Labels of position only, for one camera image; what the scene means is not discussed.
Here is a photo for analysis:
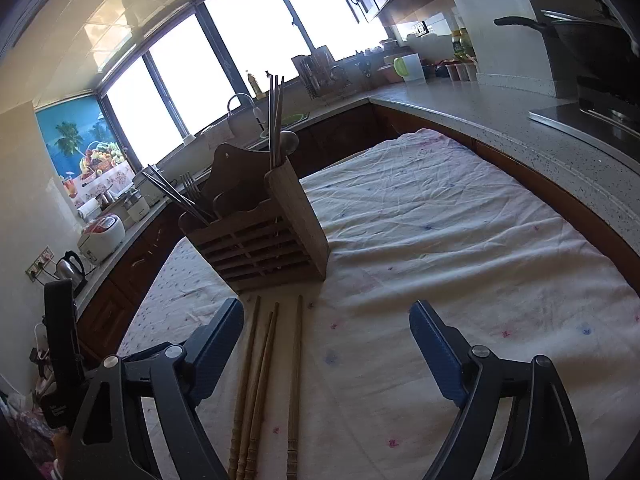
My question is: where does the cooking oil bottle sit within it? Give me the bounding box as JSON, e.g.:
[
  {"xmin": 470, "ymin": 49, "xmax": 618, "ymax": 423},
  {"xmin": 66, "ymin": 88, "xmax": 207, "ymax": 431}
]
[{"xmin": 451, "ymin": 28, "xmax": 475, "ymax": 61}]

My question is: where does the green colander bowl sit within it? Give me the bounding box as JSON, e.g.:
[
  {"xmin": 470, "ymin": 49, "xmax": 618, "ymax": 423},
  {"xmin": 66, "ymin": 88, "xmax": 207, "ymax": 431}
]
[{"xmin": 281, "ymin": 114, "xmax": 308, "ymax": 129}]

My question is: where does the white slow cooker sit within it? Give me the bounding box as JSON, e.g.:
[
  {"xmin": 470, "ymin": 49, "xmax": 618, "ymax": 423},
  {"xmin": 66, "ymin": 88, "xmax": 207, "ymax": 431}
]
[{"xmin": 124, "ymin": 188, "xmax": 150, "ymax": 223}]

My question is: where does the silver metal spoon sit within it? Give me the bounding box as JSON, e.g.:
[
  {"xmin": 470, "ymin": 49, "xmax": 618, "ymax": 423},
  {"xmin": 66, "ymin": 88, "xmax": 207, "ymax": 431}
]
[{"xmin": 279, "ymin": 130, "xmax": 299, "ymax": 165}]

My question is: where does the wall power socket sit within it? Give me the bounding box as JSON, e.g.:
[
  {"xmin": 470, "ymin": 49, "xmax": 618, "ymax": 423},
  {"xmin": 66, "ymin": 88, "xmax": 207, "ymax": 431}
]
[{"xmin": 26, "ymin": 246, "xmax": 54, "ymax": 282}]

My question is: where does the black wok pan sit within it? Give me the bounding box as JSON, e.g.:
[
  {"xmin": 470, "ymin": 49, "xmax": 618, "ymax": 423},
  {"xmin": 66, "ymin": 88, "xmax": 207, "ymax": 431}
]
[{"xmin": 494, "ymin": 10, "xmax": 639, "ymax": 105}]

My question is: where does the kitchen faucet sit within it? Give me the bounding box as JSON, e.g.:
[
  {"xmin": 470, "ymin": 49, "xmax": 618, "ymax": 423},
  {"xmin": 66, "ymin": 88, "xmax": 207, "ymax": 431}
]
[{"xmin": 227, "ymin": 92, "xmax": 266, "ymax": 132}]

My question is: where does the dish drying rack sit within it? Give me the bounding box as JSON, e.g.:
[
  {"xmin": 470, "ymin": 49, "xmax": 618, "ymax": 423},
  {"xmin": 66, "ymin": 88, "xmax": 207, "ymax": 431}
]
[{"xmin": 291, "ymin": 46, "xmax": 358, "ymax": 102}]

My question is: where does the silver metal fork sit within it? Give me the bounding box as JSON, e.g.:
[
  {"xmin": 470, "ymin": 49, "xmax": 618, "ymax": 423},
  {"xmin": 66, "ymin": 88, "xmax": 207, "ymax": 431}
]
[{"xmin": 179, "ymin": 172, "xmax": 212, "ymax": 222}]

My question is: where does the white rice cooker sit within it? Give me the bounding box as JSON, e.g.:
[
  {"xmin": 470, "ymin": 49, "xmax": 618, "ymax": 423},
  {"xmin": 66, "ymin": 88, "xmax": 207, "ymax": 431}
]
[{"xmin": 78, "ymin": 214, "xmax": 126, "ymax": 266}]

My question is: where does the green white pitcher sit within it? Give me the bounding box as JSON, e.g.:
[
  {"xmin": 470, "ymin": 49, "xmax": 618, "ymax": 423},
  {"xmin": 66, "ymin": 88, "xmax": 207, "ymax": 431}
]
[{"xmin": 393, "ymin": 53, "xmax": 425, "ymax": 82}]

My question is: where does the yellow dish soap bottle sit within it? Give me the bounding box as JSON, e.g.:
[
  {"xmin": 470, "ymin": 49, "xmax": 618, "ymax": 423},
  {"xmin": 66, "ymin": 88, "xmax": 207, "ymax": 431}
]
[{"xmin": 246, "ymin": 73, "xmax": 266, "ymax": 100}]

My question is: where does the floral white tablecloth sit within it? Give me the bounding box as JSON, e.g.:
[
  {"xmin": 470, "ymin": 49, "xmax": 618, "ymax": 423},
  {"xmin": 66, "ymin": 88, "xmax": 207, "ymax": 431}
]
[{"xmin": 117, "ymin": 128, "xmax": 640, "ymax": 480}]

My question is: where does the metal chopstick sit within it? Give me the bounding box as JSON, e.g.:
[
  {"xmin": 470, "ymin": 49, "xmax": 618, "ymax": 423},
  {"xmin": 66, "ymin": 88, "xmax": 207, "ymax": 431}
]
[
  {"xmin": 150, "ymin": 161, "xmax": 219, "ymax": 224},
  {"xmin": 140, "ymin": 162, "xmax": 214, "ymax": 226}
]

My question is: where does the wooden utensil holder box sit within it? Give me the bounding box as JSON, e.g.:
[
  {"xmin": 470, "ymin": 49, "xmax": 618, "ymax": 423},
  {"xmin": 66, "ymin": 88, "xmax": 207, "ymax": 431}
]
[{"xmin": 179, "ymin": 143, "xmax": 330, "ymax": 294}]

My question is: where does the tropical fruit poster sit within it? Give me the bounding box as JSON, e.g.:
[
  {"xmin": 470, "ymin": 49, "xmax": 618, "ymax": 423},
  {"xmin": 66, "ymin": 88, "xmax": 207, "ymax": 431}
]
[{"xmin": 36, "ymin": 96, "xmax": 134, "ymax": 208}]

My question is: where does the gas stove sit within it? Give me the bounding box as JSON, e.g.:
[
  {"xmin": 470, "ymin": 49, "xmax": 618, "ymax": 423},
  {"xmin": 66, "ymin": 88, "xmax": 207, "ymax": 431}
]
[{"xmin": 528, "ymin": 76, "xmax": 639, "ymax": 168}]

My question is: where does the steel electric kettle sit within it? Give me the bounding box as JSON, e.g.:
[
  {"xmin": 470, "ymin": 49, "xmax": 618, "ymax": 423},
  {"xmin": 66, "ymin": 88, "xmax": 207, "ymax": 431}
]
[{"xmin": 54, "ymin": 250, "xmax": 87, "ymax": 297}]

